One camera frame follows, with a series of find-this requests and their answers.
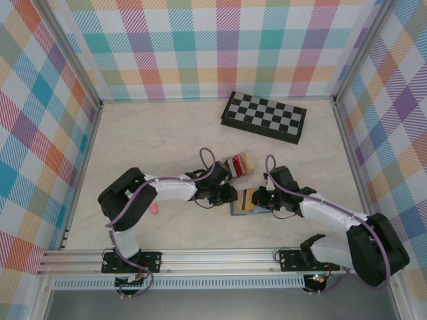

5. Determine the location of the tan black-striped credit card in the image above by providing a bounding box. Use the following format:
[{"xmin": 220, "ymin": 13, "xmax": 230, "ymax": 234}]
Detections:
[{"xmin": 232, "ymin": 189, "xmax": 256, "ymax": 211}]

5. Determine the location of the teal card holder booklet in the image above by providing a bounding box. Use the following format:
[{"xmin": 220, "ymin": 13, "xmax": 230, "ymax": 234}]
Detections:
[{"xmin": 229, "ymin": 188, "xmax": 278, "ymax": 217}]

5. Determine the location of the red credit card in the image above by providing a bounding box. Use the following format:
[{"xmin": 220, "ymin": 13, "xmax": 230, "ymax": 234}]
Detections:
[{"xmin": 232, "ymin": 155, "xmax": 246, "ymax": 176}]

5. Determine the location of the folded black grey chessboard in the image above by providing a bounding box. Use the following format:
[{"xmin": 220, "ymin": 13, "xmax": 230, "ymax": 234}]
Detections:
[{"xmin": 220, "ymin": 91, "xmax": 308, "ymax": 146}]

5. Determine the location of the small right circuit board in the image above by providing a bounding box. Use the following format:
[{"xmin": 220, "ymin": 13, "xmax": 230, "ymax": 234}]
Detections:
[{"xmin": 306, "ymin": 272, "xmax": 328, "ymax": 285}]

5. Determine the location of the small circuit board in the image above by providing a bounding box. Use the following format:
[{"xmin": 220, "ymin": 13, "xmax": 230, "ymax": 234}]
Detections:
[
  {"xmin": 306, "ymin": 272, "xmax": 328, "ymax": 285},
  {"xmin": 115, "ymin": 275, "xmax": 147, "ymax": 288}
]

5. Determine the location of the small left circuit board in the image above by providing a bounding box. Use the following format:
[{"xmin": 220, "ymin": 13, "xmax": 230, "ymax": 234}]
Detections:
[{"xmin": 115, "ymin": 275, "xmax": 147, "ymax": 288}]

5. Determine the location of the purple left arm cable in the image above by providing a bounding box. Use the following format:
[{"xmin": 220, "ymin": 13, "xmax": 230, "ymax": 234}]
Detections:
[{"xmin": 105, "ymin": 147, "xmax": 218, "ymax": 299}]

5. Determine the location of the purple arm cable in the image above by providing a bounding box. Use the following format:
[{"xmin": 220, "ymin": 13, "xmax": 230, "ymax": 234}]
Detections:
[
  {"xmin": 105, "ymin": 147, "xmax": 218, "ymax": 299},
  {"xmin": 265, "ymin": 155, "xmax": 391, "ymax": 296}
]

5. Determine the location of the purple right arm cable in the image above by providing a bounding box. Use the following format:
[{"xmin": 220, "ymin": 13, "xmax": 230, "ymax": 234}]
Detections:
[{"xmin": 265, "ymin": 155, "xmax": 391, "ymax": 296}]

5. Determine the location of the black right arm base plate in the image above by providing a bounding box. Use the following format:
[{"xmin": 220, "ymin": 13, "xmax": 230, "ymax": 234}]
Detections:
[{"xmin": 278, "ymin": 249, "xmax": 341, "ymax": 273}]

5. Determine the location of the wide aluminium frame rail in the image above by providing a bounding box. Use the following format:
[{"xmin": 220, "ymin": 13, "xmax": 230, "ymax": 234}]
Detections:
[{"xmin": 36, "ymin": 248, "xmax": 405, "ymax": 276}]

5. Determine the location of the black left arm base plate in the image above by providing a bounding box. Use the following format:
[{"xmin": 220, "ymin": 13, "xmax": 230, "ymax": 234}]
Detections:
[{"xmin": 101, "ymin": 251, "xmax": 163, "ymax": 275}]

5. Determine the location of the white slotted cable duct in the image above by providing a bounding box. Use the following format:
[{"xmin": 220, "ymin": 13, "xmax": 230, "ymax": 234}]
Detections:
[{"xmin": 51, "ymin": 278, "xmax": 306, "ymax": 291}]

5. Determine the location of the aluminium frame post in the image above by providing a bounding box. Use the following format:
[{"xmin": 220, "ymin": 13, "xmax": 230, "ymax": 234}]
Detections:
[
  {"xmin": 332, "ymin": 0, "xmax": 398, "ymax": 106},
  {"xmin": 38, "ymin": 0, "xmax": 103, "ymax": 111}
]

